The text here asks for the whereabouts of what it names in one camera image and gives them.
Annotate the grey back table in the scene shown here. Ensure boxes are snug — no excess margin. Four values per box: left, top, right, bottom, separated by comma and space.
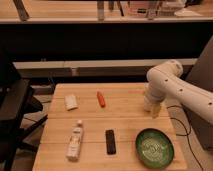
13, 58, 198, 79

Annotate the green patterned plate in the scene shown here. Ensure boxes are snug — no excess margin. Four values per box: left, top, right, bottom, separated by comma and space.
135, 128, 175, 169

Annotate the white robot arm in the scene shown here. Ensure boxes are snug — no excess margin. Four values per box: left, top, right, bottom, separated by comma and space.
144, 60, 213, 125

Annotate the white plastic bottle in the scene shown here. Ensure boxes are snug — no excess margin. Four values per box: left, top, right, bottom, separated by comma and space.
66, 120, 83, 161

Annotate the orange carrot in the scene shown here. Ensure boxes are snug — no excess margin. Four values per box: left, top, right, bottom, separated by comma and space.
97, 92, 106, 107

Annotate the black cable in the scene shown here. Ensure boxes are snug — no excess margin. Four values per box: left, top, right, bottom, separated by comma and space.
166, 104, 205, 171

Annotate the white paper cup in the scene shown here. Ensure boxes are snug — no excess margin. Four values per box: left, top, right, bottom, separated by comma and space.
143, 91, 153, 112

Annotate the black chair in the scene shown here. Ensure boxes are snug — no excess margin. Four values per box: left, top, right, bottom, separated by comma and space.
0, 60, 47, 171

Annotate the black remote control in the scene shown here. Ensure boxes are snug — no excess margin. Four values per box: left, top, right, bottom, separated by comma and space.
105, 130, 116, 155

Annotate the white folded cloth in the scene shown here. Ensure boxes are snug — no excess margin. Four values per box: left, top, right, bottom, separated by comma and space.
64, 94, 78, 110

